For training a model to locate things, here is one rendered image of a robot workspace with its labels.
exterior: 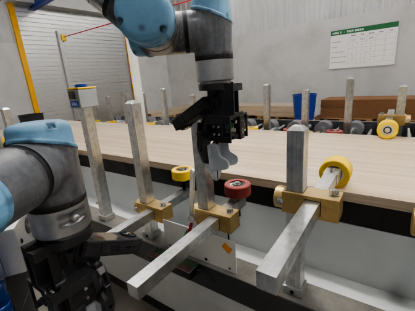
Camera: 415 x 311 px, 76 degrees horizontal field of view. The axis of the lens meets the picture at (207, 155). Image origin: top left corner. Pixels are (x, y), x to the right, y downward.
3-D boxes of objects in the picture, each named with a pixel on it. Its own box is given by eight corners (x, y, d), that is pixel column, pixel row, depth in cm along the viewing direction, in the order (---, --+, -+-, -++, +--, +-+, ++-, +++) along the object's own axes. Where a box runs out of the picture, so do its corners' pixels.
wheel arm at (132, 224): (87, 265, 68) (84, 250, 67) (79, 260, 70) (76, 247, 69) (192, 197, 102) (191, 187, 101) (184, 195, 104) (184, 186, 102)
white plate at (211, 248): (236, 274, 72) (234, 242, 70) (165, 247, 87) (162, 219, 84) (236, 273, 73) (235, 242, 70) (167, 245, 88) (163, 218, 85)
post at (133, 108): (152, 242, 92) (131, 100, 79) (146, 239, 94) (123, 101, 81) (159, 236, 95) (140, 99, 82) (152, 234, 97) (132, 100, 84)
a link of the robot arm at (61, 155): (-24, 131, 30) (29, 119, 38) (4, 219, 33) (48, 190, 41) (42, 126, 29) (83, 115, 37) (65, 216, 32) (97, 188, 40)
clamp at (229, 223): (231, 234, 70) (230, 218, 68) (190, 222, 77) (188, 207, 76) (241, 224, 74) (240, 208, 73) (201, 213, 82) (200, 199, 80)
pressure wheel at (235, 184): (244, 224, 78) (243, 189, 75) (221, 218, 83) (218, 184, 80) (255, 213, 85) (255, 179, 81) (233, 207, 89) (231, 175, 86)
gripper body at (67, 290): (35, 311, 39) (13, 240, 36) (88, 275, 46) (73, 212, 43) (62, 335, 35) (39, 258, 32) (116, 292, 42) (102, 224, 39)
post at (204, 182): (213, 272, 79) (199, 108, 65) (204, 268, 81) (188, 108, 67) (220, 265, 82) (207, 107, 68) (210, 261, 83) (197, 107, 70)
